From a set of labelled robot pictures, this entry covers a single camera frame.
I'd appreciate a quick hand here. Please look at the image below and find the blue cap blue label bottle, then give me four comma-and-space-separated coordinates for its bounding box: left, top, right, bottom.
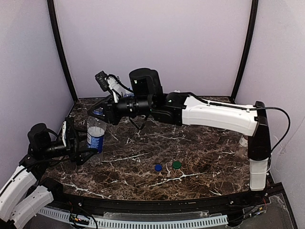
87, 116, 107, 167

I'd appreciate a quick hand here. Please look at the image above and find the green bottle cap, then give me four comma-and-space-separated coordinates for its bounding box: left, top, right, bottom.
172, 161, 182, 169

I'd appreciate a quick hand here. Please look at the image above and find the brown drink bottle white label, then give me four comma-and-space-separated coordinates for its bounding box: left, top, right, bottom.
239, 135, 248, 147

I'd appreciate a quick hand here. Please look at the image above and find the Pocari Sweat clear bottle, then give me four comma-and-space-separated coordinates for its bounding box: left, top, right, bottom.
124, 87, 134, 97

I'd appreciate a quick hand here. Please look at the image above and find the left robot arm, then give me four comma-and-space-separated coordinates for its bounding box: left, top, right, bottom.
0, 117, 98, 229

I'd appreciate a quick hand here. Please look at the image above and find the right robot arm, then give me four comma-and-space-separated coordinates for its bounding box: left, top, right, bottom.
88, 68, 271, 191

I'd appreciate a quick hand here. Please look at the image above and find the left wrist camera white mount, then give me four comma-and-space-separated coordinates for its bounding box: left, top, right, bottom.
61, 121, 67, 147

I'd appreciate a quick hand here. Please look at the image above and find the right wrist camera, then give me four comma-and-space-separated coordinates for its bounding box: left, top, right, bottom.
95, 71, 109, 92

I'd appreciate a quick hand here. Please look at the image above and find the black left corner post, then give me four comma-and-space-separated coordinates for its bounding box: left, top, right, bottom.
47, 0, 78, 103

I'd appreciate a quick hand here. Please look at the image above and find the black corner post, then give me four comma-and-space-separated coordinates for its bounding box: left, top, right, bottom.
230, 0, 259, 102
47, 0, 78, 103

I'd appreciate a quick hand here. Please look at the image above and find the black table front rail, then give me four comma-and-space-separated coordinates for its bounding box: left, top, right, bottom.
48, 186, 275, 215

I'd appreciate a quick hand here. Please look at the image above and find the black right corner post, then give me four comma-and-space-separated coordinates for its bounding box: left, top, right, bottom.
230, 0, 259, 102

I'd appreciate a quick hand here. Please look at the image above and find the white slotted cable duct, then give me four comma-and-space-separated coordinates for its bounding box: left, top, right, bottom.
38, 207, 228, 229

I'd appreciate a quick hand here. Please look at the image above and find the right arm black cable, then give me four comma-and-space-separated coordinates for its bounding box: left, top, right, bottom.
188, 92, 291, 153

